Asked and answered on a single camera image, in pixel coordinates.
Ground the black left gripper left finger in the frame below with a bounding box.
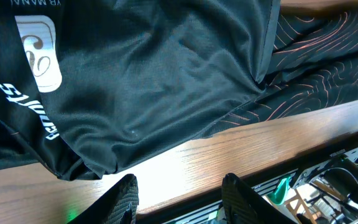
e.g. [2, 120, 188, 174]
[68, 174, 139, 224]

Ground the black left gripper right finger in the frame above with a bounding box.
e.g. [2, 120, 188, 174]
[221, 173, 295, 224]

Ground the black printed cycling jersey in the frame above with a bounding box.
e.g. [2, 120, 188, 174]
[0, 0, 358, 180]

